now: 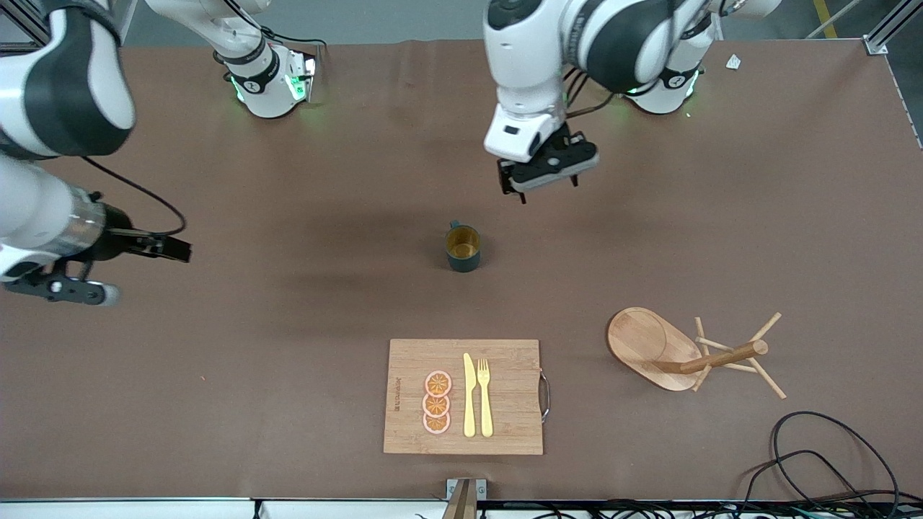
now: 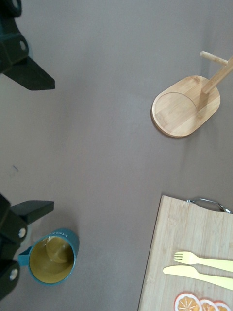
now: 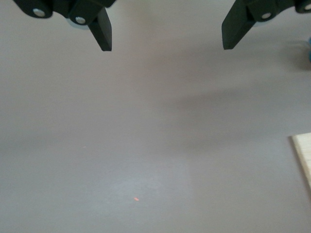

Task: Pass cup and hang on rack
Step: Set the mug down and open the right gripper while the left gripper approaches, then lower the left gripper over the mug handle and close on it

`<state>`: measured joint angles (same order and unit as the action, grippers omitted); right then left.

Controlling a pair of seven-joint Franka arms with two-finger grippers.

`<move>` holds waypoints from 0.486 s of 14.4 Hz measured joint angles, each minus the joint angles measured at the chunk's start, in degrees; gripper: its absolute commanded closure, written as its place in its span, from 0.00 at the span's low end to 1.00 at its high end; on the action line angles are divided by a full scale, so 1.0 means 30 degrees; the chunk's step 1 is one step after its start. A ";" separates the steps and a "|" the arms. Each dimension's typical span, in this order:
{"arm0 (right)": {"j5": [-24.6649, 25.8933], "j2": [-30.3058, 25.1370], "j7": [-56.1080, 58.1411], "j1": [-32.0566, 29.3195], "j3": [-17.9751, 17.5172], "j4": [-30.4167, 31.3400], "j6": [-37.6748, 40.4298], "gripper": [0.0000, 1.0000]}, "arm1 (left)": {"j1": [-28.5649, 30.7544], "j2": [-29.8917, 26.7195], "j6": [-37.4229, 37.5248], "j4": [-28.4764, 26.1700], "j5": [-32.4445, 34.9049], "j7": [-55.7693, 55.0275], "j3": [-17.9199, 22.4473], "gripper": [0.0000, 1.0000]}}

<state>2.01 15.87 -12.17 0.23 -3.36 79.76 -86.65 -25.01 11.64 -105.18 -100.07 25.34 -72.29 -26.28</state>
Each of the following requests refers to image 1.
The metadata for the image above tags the teal cup with yellow inside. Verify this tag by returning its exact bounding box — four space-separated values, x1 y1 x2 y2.
445 221 482 273

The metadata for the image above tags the wooden cup rack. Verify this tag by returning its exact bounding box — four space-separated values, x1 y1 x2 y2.
607 307 787 399

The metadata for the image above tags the wooden cutting board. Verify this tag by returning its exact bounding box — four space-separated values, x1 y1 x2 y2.
383 339 551 456

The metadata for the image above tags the aluminium camera mount post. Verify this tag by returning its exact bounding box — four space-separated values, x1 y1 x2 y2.
441 478 487 519

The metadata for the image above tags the yellow plastic knife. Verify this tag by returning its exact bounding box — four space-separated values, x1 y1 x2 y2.
463 352 477 438

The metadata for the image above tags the yellow plastic fork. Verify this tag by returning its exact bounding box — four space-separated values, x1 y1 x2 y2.
477 358 494 438

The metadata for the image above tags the black right base cable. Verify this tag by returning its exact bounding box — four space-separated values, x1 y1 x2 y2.
260 29 323 55

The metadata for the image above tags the black looped cable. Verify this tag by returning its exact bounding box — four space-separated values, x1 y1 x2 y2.
736 411 902 519

